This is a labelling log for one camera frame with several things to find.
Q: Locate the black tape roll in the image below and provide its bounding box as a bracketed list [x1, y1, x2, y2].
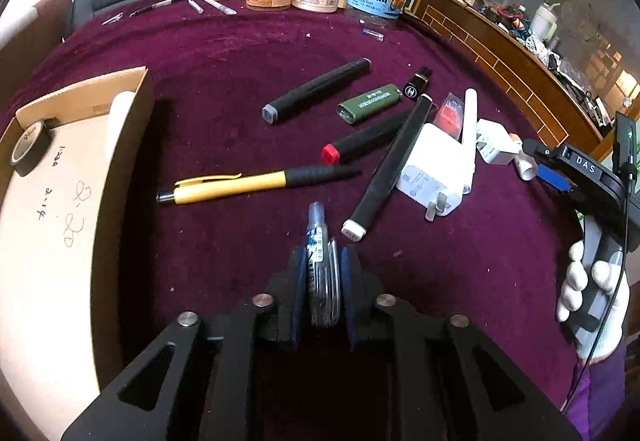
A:
[11, 120, 53, 178]

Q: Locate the small white cylinder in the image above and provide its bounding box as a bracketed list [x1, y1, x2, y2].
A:
[514, 141, 540, 182]

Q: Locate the white plug-in adapter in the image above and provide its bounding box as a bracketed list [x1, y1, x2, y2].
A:
[395, 88, 481, 222]

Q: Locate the black marker red cap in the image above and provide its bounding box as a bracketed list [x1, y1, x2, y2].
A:
[321, 108, 416, 165]

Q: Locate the person's right forearm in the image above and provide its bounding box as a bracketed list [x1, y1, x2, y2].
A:
[565, 346, 636, 437]

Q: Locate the white charger cube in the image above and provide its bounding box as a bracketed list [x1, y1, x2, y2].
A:
[475, 118, 522, 166]

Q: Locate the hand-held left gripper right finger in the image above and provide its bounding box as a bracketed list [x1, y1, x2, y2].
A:
[340, 245, 583, 441]

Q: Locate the maroon tablecloth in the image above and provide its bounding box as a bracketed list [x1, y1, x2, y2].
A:
[0, 8, 601, 422]

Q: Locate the person's right hand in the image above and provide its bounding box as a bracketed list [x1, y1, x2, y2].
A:
[557, 241, 631, 364]

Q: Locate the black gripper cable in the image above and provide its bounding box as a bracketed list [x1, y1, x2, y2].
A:
[562, 161, 633, 414]

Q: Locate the white green cup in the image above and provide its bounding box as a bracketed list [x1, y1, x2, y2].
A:
[530, 3, 561, 42]

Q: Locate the black lipstick tube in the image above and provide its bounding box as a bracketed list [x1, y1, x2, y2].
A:
[400, 67, 435, 102]

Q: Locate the clear pen with blue label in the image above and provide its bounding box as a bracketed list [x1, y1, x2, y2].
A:
[307, 202, 343, 329]

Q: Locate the cardboard box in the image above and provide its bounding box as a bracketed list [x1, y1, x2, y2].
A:
[0, 67, 156, 422]

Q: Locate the green lighter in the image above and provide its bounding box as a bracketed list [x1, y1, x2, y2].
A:
[336, 85, 403, 126]

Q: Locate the yellow black pen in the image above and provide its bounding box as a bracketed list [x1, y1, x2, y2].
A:
[156, 165, 363, 206]

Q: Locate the pile of cabinet clutter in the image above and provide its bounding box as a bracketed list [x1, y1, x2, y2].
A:
[475, 0, 616, 126]

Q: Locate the wooden cabinet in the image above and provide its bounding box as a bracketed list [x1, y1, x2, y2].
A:
[405, 0, 616, 146]

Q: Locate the white paper roll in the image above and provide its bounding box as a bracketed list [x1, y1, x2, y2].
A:
[107, 92, 136, 132]

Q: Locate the black marker grey cap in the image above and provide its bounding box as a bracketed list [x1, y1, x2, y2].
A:
[262, 58, 372, 126]

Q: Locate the brown chair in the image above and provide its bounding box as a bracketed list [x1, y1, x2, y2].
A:
[0, 0, 73, 86]

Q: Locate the clear red packet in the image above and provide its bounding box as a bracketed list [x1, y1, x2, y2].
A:
[431, 92, 463, 139]

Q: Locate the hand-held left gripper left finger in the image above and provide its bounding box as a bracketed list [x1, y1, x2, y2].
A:
[60, 246, 308, 441]

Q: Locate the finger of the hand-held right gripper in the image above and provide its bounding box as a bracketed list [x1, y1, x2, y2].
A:
[536, 163, 572, 194]
[521, 137, 568, 162]

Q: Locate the black marker white cap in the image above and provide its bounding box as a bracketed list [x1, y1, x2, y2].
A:
[341, 94, 434, 242]

